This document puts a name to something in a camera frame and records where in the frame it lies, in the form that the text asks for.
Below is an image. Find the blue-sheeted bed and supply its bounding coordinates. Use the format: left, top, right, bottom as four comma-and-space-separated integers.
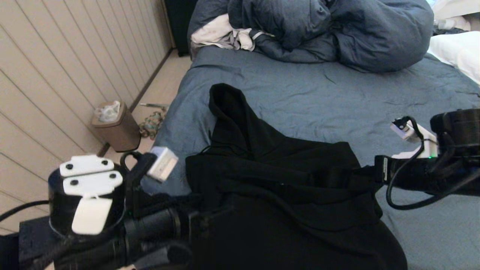
111, 45, 480, 270

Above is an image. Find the brown trash bin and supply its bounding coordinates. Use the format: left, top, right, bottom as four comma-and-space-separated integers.
91, 100, 141, 153

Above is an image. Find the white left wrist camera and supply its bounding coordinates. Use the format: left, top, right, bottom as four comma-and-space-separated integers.
120, 146, 179, 183

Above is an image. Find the clear plastic bin bag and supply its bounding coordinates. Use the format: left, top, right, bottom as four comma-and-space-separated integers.
94, 101, 121, 123

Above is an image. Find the dark blue duvet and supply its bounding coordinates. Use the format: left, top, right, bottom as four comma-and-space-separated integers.
187, 0, 434, 74

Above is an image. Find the black hoodie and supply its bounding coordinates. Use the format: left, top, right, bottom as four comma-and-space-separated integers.
186, 83, 408, 270

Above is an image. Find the colourful braided rope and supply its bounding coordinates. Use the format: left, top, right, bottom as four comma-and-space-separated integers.
139, 111, 165, 141

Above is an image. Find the black cabinet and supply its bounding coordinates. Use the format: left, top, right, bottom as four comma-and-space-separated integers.
164, 0, 198, 57

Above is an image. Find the smooth black left arm cable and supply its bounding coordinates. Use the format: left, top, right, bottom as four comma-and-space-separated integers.
0, 200, 50, 222

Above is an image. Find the crumpled white garment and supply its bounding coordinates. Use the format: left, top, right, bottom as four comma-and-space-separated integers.
190, 14, 274, 52

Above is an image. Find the beige crumpled item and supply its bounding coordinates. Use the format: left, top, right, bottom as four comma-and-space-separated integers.
433, 17, 471, 32

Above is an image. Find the white pillow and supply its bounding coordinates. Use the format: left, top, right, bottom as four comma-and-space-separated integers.
427, 31, 480, 85

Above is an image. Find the white blanket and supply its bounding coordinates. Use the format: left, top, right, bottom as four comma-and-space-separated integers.
431, 0, 480, 21

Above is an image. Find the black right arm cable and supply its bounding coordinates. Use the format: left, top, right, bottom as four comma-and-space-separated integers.
385, 116, 480, 210

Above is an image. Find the black braided cable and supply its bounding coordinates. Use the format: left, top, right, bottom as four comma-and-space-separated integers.
22, 236, 79, 270

